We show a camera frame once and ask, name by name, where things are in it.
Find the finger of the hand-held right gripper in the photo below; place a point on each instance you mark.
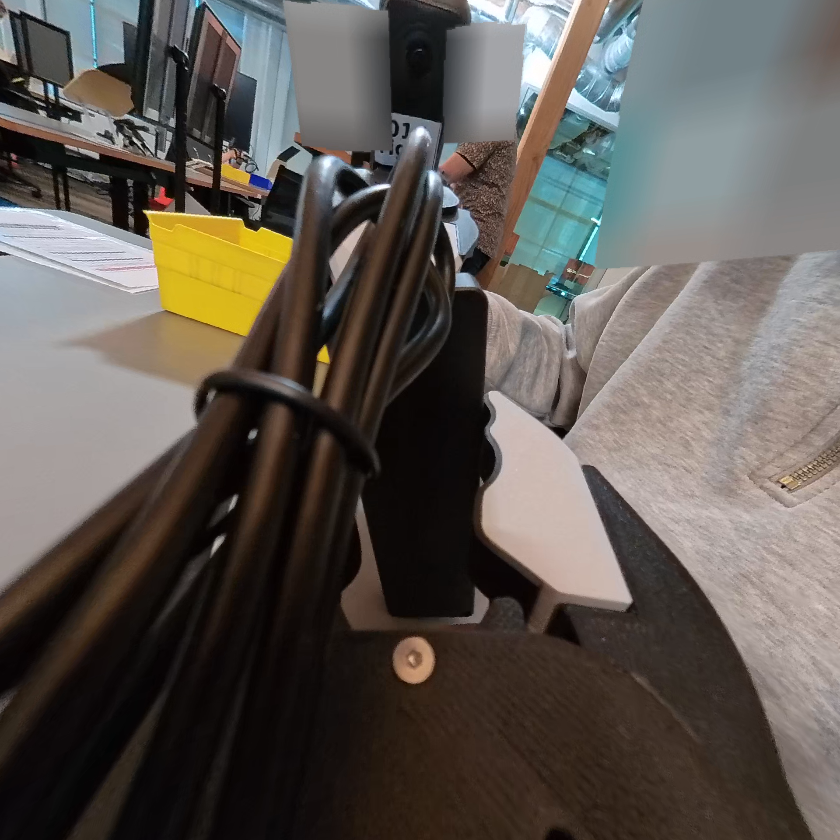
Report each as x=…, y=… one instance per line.
x=346, y=262

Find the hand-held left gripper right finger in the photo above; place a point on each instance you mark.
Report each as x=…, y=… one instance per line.
x=551, y=525

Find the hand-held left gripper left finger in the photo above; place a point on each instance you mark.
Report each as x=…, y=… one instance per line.
x=358, y=604

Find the person's right forearm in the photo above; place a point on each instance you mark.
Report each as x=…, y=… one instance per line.
x=531, y=354

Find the grey desk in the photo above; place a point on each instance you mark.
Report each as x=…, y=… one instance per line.
x=98, y=394

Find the small blue bin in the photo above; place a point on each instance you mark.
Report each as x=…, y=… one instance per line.
x=260, y=182

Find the yellow plastic bin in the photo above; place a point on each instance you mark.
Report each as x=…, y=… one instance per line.
x=210, y=269

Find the small yellow bin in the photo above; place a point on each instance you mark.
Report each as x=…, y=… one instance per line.
x=235, y=174

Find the grey sweatshirt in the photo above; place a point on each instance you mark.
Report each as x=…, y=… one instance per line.
x=709, y=525

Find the black stand pole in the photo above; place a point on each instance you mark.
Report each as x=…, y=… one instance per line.
x=218, y=151
x=179, y=131

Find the slim black monitor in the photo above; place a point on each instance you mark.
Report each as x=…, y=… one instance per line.
x=243, y=111

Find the plywood box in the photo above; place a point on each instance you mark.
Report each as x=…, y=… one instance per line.
x=531, y=289

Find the brown wooden cabinet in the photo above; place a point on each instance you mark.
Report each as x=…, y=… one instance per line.
x=213, y=65

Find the long wooden workbench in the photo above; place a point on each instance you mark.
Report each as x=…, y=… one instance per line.
x=98, y=148

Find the laminated paper sheet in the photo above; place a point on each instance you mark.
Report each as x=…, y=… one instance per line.
x=72, y=249

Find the cardboard box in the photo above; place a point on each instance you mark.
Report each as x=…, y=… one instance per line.
x=98, y=92

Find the black computer monitor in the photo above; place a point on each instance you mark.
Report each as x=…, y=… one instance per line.
x=47, y=49

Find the wooden post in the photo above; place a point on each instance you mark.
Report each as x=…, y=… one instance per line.
x=558, y=98

